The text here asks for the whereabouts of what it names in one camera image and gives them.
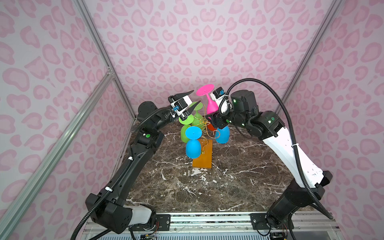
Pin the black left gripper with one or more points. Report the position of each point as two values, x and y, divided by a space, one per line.
181 96

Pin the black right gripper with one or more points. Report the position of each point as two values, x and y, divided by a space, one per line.
217 117

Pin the magenta wine glass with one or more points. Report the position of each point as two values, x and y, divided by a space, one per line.
206 90

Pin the blue wine glass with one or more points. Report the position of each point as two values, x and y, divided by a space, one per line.
222 135
193 146

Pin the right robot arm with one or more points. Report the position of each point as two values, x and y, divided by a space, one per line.
309 181

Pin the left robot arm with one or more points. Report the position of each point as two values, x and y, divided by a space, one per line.
108 207

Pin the red wine glass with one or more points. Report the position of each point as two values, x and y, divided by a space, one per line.
210 127

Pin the green rear wine glass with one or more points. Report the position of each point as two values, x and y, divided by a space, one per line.
198 119

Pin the green wine glass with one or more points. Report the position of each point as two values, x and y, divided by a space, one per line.
198 119
186 124

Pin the green left wine glass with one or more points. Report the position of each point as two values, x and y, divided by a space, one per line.
186 124

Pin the blue front wine glass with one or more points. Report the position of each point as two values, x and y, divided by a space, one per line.
193 146

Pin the orange wooden rack base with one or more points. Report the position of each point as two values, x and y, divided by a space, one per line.
204 161

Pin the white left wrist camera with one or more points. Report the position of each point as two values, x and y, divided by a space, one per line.
181 105

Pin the gold wire glass rack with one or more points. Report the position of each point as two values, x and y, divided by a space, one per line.
206 135

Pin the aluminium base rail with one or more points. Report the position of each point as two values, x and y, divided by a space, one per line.
308 225

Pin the aluminium frame post left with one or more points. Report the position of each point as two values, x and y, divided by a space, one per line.
91 27

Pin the aluminium frame post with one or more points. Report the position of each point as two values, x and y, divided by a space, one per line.
91 27
328 19

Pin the aluminium frame post right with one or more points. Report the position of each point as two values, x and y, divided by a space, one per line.
328 19

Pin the aluminium diagonal frame bar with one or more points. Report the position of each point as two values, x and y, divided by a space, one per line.
29 192

